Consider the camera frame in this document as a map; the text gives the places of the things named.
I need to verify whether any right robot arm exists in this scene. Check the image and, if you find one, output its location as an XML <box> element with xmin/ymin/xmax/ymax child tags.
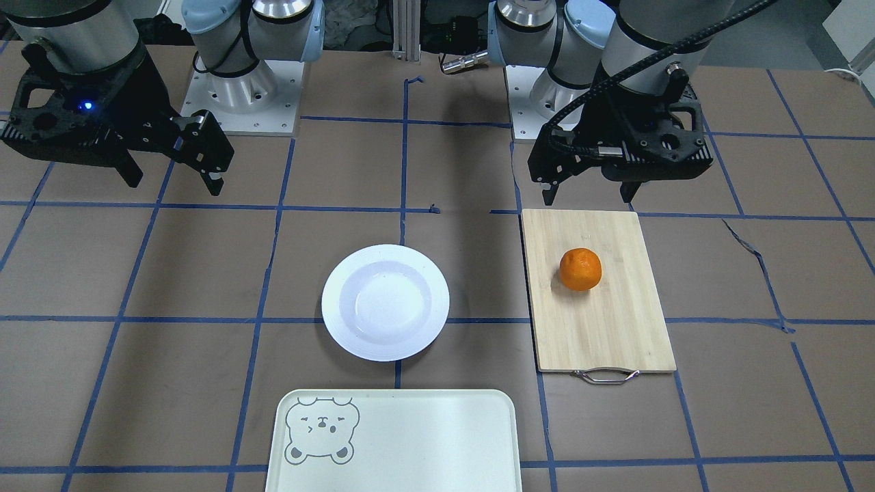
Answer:
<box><xmin>2</xmin><ymin>1</ymin><xmax>324</xmax><ymax>196</ymax></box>

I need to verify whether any cream bear tray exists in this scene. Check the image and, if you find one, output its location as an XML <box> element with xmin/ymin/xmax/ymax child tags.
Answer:
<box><xmin>265</xmin><ymin>389</ymin><xmax>523</xmax><ymax>491</ymax></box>

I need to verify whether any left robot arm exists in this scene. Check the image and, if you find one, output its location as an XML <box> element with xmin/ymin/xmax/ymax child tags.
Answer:
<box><xmin>487</xmin><ymin>1</ymin><xmax>740</xmax><ymax>206</ymax></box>

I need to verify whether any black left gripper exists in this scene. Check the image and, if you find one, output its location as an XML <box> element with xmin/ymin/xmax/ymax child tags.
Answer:
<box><xmin>528</xmin><ymin>68</ymin><xmax>708</xmax><ymax>206</ymax></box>

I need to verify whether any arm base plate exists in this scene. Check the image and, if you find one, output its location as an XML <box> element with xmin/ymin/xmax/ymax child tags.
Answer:
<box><xmin>505</xmin><ymin>66</ymin><xmax>588</xmax><ymax>143</ymax></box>
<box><xmin>179</xmin><ymin>60</ymin><xmax>308</xmax><ymax>137</ymax></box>

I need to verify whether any white round plate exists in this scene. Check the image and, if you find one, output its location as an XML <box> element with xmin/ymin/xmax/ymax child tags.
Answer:
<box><xmin>320</xmin><ymin>244</ymin><xmax>450</xmax><ymax>361</ymax></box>

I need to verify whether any aluminium frame post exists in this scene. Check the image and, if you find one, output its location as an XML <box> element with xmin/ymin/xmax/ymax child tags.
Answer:
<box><xmin>392</xmin><ymin>0</ymin><xmax>422</xmax><ymax>64</ymax></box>

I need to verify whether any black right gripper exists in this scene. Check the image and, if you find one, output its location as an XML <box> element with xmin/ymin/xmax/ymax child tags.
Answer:
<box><xmin>2</xmin><ymin>42</ymin><xmax>234</xmax><ymax>196</ymax></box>

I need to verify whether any orange fruit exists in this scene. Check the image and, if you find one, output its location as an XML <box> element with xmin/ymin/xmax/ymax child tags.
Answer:
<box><xmin>558</xmin><ymin>248</ymin><xmax>603</xmax><ymax>292</ymax></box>

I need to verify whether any silver metal cylinder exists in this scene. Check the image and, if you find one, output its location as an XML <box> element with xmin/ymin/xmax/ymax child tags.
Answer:
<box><xmin>440</xmin><ymin>50</ymin><xmax>489</xmax><ymax>75</ymax></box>

